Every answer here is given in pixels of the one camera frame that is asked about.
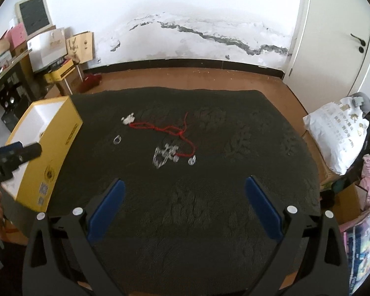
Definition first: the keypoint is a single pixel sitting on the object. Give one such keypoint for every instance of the colourful printed packet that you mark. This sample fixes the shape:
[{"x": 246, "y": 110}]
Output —
[{"x": 363, "y": 246}]

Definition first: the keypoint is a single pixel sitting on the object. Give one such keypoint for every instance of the white framed blackboard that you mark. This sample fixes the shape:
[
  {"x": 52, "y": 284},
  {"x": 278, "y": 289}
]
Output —
[{"x": 34, "y": 14}]

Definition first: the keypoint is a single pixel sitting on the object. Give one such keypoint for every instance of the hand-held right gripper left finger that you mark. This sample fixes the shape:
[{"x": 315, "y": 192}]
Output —
[{"x": 108, "y": 212}]

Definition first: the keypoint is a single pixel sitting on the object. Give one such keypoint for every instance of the red cloth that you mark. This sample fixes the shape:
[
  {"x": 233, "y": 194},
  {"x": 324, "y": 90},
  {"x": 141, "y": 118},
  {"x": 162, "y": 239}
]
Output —
[{"x": 91, "y": 82}]

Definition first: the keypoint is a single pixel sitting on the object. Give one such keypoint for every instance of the white printed plastic bag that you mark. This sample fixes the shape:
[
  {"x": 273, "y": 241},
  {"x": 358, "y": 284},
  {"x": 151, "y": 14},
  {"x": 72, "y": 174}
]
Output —
[{"x": 336, "y": 135}]

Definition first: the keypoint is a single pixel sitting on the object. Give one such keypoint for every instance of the white door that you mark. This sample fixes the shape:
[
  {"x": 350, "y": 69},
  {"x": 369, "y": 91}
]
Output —
[{"x": 326, "y": 52}]

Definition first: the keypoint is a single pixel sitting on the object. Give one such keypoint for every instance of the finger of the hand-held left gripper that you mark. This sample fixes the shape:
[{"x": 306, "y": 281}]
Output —
[
  {"x": 24, "y": 152},
  {"x": 0, "y": 175}
]

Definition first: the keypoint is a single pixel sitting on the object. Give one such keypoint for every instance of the white cardboard box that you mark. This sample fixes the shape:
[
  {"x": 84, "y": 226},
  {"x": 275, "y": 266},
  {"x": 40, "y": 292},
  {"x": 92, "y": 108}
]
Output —
[{"x": 47, "y": 49}]

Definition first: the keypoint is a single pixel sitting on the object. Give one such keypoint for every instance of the pink box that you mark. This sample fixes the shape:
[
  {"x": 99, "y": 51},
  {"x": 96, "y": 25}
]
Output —
[{"x": 18, "y": 35}]

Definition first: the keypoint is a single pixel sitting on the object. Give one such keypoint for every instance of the yellow cardboard box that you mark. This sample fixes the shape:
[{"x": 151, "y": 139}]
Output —
[{"x": 58, "y": 148}]

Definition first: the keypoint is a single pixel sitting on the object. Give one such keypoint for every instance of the black desk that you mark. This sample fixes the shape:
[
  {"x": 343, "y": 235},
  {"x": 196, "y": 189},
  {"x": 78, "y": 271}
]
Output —
[{"x": 9, "y": 98}]

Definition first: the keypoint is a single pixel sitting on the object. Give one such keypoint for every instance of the flat yellow box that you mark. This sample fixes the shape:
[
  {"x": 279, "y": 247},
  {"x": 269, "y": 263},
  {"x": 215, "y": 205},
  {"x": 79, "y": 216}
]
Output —
[{"x": 60, "y": 72}]

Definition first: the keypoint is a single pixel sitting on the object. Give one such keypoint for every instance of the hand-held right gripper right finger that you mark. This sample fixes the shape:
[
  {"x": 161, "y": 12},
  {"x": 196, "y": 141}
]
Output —
[{"x": 263, "y": 209}]

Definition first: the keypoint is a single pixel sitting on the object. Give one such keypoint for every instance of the brown cardboard box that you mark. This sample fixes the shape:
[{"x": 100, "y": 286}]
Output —
[{"x": 71, "y": 81}]

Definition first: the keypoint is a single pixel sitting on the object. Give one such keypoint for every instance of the dark patterned blanket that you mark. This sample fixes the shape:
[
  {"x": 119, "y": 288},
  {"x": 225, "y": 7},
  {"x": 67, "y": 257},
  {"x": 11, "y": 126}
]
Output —
[{"x": 188, "y": 222}]

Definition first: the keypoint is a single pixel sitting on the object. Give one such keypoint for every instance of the beige paper bag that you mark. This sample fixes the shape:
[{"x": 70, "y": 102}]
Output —
[{"x": 0, "y": 47}]

